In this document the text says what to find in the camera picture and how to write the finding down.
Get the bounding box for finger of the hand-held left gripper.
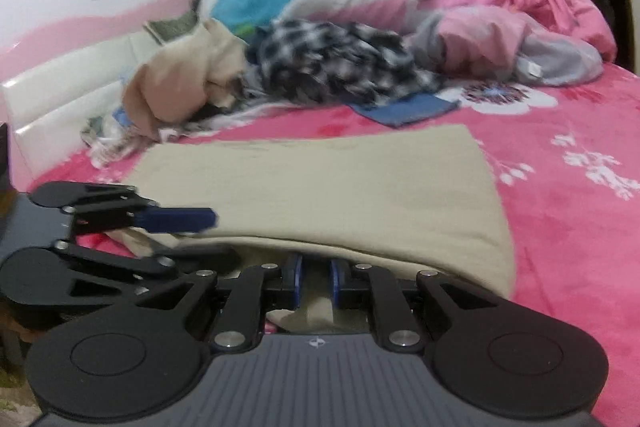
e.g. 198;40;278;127
62;184;219;238
52;239;241;304

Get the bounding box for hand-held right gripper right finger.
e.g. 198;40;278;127
330;257;501;353

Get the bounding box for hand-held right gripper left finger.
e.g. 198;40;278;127
135;253;304;353

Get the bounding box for khaki pants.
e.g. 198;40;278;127
107;123;516;335

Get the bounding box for grey white patterned cloth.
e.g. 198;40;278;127
80;114;151;168

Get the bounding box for white padded headboard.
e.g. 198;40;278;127
0;0;201;190

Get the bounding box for beige hoodie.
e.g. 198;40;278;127
122;18;251;142

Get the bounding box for blue denim garment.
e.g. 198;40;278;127
347;94;461;128

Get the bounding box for green patterned pillow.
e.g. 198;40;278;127
145;9;201;46

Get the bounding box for plaid shirt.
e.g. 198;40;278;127
245;18;443;108

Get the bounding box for pink floral blanket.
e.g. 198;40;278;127
25;62;640;427

